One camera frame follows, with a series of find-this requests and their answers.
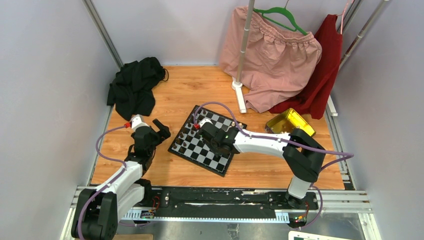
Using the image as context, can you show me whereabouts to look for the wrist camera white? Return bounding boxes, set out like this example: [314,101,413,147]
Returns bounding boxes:
[198,118,214,129]
[130,114,149,132]

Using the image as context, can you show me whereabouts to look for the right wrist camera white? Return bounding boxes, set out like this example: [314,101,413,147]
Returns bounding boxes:
[198,118,214,129]

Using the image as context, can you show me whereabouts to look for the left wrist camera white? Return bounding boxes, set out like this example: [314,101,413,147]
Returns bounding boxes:
[130,114,149,132]

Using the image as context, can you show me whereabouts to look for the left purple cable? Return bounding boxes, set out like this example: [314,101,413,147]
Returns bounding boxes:
[76,123,131,240]

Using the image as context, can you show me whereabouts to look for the black white chessboard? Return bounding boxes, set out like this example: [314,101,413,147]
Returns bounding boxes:
[168,105,234,177]

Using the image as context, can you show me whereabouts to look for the green hanger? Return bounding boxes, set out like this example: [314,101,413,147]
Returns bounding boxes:
[253,6,309,37]

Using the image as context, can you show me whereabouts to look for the white clothes rack stand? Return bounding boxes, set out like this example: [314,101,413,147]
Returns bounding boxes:
[231,0,255,114]

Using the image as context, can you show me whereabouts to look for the black cloth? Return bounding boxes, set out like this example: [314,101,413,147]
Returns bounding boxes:
[106,57,169,121]

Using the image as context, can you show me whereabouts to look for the red garment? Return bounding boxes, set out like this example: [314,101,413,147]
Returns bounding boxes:
[269,14,343,120]

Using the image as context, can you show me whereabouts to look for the pink shorts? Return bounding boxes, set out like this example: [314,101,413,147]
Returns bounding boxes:
[240,12,323,113]

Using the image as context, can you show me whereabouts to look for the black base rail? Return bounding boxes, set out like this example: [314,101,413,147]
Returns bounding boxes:
[129,186,322,222]

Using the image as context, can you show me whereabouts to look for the yellow metal tray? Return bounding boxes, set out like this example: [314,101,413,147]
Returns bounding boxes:
[264,108,316,137]

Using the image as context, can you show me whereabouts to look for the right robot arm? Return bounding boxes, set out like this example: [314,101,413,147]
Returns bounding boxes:
[197,119,326,209]

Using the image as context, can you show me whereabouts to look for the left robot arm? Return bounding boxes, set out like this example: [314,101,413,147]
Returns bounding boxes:
[71,115,171,240]

